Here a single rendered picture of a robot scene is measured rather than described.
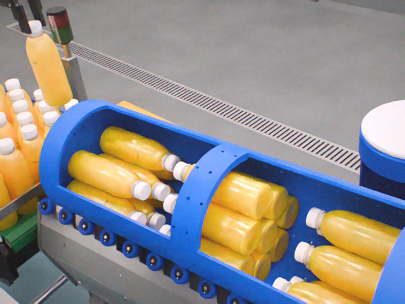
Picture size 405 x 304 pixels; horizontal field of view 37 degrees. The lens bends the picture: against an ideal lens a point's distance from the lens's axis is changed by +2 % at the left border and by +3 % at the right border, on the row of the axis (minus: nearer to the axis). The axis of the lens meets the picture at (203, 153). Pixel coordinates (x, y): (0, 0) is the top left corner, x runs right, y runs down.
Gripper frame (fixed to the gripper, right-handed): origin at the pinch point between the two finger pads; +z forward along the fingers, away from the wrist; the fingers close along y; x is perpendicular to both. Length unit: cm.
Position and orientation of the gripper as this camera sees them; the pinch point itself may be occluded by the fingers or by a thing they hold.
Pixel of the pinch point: (29, 15)
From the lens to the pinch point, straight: 152.0
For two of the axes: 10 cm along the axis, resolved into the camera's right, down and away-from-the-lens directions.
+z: 1.5, 8.0, 5.9
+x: -8.0, -2.5, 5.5
